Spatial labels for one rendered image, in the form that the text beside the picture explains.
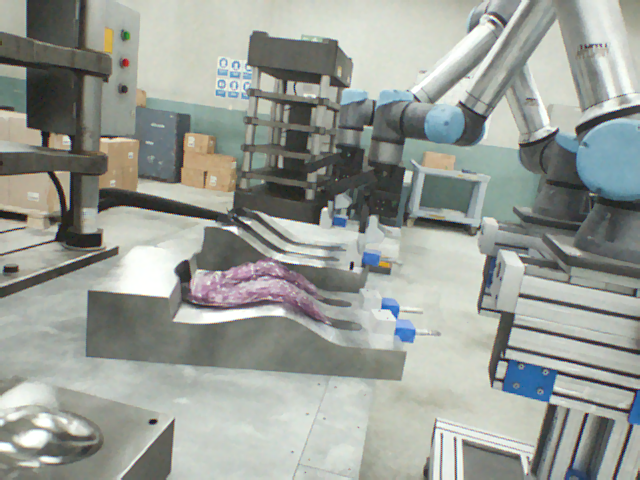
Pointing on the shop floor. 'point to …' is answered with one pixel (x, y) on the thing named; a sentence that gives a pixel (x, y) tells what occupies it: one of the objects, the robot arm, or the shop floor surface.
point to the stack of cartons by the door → (207, 164)
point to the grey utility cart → (439, 209)
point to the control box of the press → (62, 14)
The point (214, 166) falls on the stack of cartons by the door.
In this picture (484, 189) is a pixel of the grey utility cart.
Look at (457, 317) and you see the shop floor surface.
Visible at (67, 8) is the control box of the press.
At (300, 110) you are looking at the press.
